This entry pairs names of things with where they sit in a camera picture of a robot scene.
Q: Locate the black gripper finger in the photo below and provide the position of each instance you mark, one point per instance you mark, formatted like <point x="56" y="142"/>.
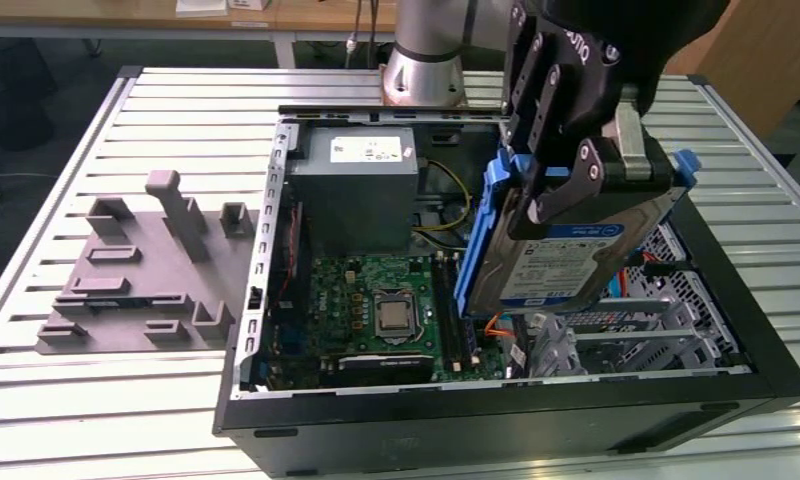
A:
<point x="560" y="200"/>
<point x="520" y="75"/>

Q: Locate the hard disk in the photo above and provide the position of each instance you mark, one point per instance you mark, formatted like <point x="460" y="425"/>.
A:
<point x="554" y="270"/>

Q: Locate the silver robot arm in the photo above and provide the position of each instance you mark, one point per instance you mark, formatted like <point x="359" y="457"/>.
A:
<point x="420" y="50"/>

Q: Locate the grey disk bay cage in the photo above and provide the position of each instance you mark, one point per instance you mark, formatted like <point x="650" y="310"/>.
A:
<point x="640" y="340"/>

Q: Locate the wooden cabinet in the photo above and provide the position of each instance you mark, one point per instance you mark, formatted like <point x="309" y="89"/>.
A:
<point x="774" y="60"/>

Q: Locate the black RAM slot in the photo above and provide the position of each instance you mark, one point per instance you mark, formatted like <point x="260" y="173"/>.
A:
<point x="446" y="310"/>

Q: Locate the grey power supply unit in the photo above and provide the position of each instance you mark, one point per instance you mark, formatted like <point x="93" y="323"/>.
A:
<point x="354" y="210"/>

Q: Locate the silver CPU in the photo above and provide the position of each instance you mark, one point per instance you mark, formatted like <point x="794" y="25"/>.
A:
<point x="396" y="316"/>

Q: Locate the green motherboard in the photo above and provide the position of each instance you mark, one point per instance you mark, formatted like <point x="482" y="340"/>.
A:
<point x="347" y="280"/>

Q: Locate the CPU socket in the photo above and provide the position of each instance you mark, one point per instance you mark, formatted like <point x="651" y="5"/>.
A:
<point x="374" y="320"/>

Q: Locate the white printed box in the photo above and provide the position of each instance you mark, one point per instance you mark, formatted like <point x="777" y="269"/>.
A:
<point x="249" y="4"/>

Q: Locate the black graphics card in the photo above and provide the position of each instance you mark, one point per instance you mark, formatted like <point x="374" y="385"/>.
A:
<point x="380" y="370"/>

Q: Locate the black open PC case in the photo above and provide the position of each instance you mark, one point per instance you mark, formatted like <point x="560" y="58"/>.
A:
<point x="507" y="430"/>

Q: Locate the grey parts rack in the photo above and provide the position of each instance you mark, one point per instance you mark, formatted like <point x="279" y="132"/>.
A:
<point x="153" y="290"/>

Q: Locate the black chair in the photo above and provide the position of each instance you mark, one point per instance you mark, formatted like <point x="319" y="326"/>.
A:
<point x="13" y="90"/>

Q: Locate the wooden desk white frame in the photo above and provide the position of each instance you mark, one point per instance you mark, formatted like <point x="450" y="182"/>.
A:
<point x="107" y="20"/>

